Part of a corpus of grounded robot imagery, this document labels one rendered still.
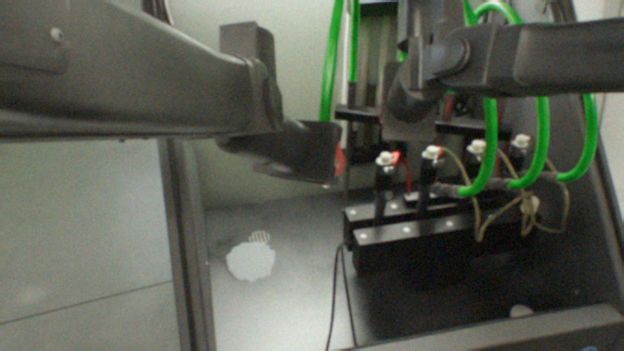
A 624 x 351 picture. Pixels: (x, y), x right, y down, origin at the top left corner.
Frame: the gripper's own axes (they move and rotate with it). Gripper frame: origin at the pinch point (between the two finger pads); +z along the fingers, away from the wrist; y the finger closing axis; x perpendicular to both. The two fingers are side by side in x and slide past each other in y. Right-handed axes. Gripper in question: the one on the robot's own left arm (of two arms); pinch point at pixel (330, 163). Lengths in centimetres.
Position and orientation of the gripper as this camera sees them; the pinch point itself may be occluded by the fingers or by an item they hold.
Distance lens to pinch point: 65.6
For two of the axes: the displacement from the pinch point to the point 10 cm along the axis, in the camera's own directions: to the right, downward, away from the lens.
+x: -1.8, 9.8, -0.9
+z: 4.9, 1.7, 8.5
